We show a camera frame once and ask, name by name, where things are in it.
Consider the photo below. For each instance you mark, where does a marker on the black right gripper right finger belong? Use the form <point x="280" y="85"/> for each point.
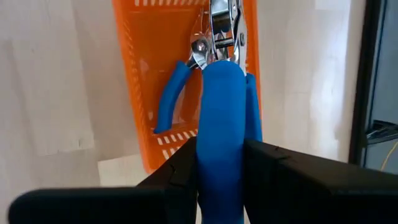
<point x="311" y="193"/>

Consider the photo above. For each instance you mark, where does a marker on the black metal table frame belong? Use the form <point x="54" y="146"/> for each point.
<point x="362" y="77"/>

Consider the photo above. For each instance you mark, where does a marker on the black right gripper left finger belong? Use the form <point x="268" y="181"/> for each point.
<point x="124" y="205"/>

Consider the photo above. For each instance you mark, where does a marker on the orange plastic basket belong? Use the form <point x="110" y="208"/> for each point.
<point x="149" y="46"/>

